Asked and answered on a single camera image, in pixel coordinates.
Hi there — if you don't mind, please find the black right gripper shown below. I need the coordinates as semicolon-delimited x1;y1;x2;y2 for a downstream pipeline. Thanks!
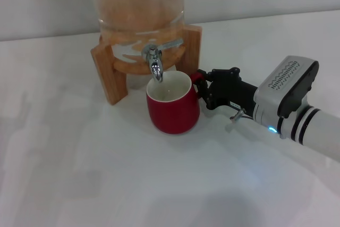
195;66;259;119

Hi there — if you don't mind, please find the chrome faucet with lever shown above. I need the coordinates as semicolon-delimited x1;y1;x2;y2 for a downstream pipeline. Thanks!
142;38;184;83

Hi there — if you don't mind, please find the wooden dispenser stand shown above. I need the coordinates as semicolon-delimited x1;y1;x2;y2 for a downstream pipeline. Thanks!
90;24;202;105

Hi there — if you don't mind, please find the clear glass drink dispenser jar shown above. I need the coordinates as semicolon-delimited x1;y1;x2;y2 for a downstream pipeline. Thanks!
87;0;186;75

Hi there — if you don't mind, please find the red cup with white inside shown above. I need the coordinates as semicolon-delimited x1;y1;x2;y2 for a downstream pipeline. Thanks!
146;70;206;136

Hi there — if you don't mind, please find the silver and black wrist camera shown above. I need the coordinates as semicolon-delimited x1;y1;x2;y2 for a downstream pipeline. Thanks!
253;55;320;119

